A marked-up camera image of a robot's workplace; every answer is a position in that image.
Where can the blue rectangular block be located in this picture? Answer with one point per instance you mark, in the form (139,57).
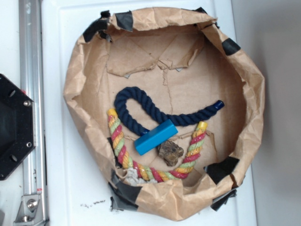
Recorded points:
(155,137)

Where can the brown rock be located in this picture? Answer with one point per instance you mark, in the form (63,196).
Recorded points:
(170,152)

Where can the brown paper bag bin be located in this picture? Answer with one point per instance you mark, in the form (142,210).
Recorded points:
(184,63)

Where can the grey crumpled cloth piece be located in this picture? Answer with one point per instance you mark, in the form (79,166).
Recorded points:
(133,179)

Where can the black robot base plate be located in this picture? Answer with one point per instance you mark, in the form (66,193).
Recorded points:
(16,127)

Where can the aluminium rail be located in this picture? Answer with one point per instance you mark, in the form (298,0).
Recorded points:
(31,74)

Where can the metal corner bracket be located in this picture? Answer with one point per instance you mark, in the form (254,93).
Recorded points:
(30,212)

